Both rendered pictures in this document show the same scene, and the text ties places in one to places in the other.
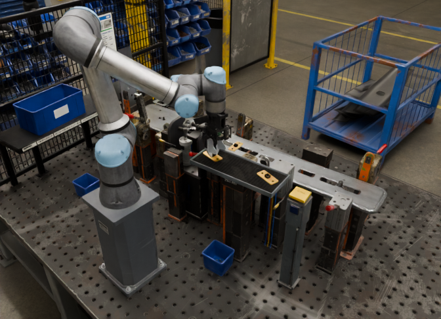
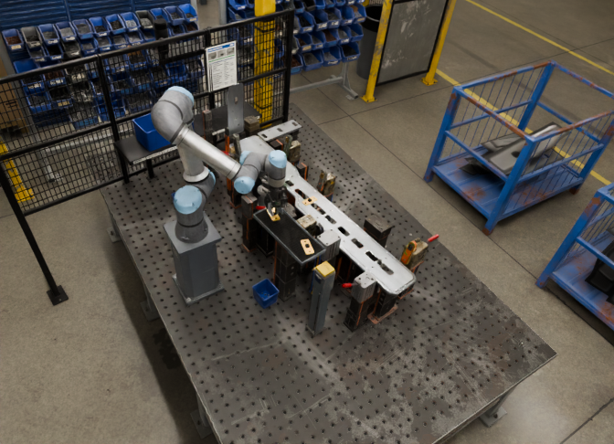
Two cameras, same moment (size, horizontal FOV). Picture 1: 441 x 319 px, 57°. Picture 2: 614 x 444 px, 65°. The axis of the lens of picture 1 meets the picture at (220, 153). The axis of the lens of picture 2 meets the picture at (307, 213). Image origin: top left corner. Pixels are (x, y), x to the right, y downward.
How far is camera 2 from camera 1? 0.83 m
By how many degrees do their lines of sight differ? 14
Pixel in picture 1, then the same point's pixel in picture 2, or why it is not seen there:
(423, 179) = (530, 256)
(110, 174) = (182, 217)
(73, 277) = (152, 279)
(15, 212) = (121, 209)
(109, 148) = (184, 198)
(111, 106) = (193, 164)
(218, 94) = (277, 174)
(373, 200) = (399, 284)
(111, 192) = (182, 229)
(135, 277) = (195, 292)
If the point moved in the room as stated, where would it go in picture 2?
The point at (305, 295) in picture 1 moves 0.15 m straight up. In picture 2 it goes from (322, 343) to (326, 325)
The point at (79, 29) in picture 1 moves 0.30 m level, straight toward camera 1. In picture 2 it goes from (168, 116) to (155, 167)
